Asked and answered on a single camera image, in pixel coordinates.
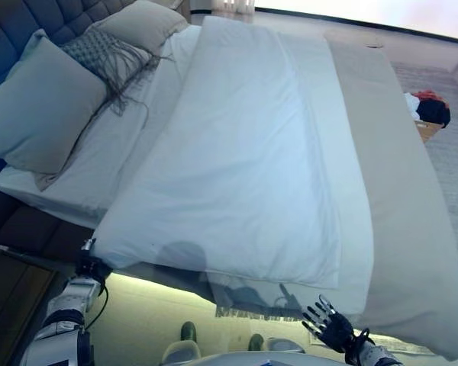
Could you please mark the silver robot leg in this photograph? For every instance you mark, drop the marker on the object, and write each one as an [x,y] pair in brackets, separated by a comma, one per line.
[284,345]
[179,350]

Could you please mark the pale white pillow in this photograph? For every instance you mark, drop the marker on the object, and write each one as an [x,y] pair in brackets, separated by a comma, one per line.
[19,57]

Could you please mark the white duvet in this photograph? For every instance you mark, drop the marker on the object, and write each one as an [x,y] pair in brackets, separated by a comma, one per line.
[233,152]

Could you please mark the black left robot foot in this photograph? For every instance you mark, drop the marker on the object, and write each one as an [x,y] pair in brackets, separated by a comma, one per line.
[189,331]

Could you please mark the large beige pillow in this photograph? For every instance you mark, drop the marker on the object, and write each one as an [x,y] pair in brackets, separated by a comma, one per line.
[42,110]
[145,23]

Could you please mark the red cloth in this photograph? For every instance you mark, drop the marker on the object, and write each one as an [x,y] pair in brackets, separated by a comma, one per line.
[429,94]

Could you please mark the silver right robot leg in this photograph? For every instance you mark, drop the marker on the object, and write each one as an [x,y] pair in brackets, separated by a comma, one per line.
[284,345]

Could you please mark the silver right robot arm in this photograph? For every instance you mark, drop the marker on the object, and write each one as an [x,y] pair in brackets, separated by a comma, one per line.
[374,354]

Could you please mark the woven fringed cushion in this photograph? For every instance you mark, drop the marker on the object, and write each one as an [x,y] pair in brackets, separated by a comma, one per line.
[95,49]

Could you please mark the beige window curtain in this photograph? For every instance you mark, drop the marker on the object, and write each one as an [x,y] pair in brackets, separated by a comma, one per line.
[233,4]

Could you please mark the black right robot foot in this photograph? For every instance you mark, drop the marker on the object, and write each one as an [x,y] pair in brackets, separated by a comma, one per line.
[256,342]

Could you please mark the dark wooden nightstand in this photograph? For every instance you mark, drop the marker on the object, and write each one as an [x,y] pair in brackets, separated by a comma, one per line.
[11,289]

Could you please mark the light wooden laundry basket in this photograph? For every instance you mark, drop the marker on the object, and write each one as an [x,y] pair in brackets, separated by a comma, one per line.
[429,131]

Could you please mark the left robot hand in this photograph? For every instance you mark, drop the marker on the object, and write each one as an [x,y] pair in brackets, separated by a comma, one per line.
[91,267]

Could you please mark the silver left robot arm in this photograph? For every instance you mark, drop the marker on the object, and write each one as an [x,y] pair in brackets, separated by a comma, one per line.
[61,305]

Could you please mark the silver left robot leg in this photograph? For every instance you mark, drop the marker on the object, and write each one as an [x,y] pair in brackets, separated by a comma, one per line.
[179,350]

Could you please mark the white cloth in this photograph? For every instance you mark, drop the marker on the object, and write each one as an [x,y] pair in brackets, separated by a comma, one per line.
[412,104]

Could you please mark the black cloth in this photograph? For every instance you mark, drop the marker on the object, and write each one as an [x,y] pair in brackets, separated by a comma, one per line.
[435,112]

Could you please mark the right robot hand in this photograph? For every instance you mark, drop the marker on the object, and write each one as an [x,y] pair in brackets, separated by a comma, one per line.
[334,328]

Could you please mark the beige bedspread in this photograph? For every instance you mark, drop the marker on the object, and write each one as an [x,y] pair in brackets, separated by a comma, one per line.
[404,228]

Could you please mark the black robot foot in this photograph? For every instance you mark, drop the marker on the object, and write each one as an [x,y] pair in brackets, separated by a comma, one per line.
[189,331]
[256,342]

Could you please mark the tufted upholstered headboard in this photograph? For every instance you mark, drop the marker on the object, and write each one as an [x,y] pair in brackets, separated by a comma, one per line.
[0,34]

